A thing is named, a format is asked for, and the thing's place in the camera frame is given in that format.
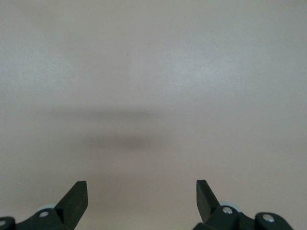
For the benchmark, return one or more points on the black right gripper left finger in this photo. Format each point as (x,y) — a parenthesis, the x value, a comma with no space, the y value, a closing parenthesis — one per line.
(72,210)

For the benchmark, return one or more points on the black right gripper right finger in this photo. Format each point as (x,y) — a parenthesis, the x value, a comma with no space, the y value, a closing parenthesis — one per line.
(206,206)

